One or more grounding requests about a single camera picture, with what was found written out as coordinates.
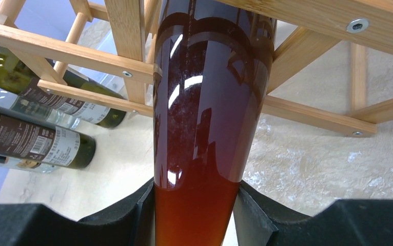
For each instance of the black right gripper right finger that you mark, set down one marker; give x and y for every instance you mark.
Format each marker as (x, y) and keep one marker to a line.
(260, 220)

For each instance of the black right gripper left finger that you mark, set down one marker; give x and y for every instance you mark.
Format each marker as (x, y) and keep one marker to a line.
(37, 224)

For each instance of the wooden wine rack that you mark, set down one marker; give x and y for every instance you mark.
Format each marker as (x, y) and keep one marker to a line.
(320, 26)

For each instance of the brown bottle gold neck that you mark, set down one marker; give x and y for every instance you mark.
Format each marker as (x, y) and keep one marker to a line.
(211, 69)

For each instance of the clear squat glass bottle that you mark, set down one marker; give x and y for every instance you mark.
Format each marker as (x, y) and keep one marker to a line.
(27, 110)

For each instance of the clear plastic organizer box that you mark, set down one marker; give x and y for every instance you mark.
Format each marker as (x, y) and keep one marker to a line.
(111, 81)

